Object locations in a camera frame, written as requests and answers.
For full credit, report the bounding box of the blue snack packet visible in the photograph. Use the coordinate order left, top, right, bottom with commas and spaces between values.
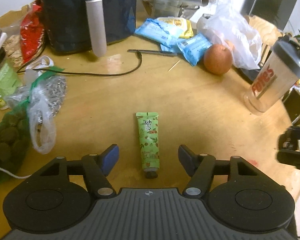
135, 18, 184, 48
160, 33, 212, 67

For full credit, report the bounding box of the green tin can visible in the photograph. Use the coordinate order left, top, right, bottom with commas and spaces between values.
0, 58, 23, 110

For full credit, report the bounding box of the black monitor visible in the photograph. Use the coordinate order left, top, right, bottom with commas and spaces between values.
241, 0, 297, 30

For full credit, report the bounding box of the orange round fruit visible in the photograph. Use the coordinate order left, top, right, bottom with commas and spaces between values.
203, 44, 232, 75

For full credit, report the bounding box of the red snack bag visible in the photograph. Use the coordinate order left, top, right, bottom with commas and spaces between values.
20, 0, 45, 64

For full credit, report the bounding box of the green net bag of discs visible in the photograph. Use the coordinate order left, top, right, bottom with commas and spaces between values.
0, 101, 31, 184

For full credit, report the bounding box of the blue snack packet upper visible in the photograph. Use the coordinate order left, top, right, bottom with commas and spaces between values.
135, 18, 184, 48

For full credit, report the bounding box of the green hand cream tube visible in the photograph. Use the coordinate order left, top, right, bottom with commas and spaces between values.
136, 112, 160, 179

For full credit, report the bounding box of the yellow snack packet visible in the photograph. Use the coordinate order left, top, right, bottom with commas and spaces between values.
157, 17, 193, 39

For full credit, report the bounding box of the white plastic bag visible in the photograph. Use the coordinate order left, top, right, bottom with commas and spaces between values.
196, 3, 262, 70

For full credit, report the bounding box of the black power cable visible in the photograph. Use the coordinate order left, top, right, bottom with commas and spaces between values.
16, 48, 178, 77

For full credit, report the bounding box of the wooden toothpick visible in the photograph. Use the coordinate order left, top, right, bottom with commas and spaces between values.
168, 60, 180, 72

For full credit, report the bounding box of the clear shaker bottle grey lid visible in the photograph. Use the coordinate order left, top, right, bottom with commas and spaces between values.
243, 35, 300, 115

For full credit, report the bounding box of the blue snack packet lower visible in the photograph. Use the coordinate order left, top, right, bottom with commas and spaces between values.
160, 33, 212, 67

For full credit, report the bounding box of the clear bag of screws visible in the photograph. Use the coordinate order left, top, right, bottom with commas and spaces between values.
4, 66, 67, 154

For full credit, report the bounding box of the dark blue air fryer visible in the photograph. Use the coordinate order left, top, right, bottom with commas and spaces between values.
42, 0, 136, 57

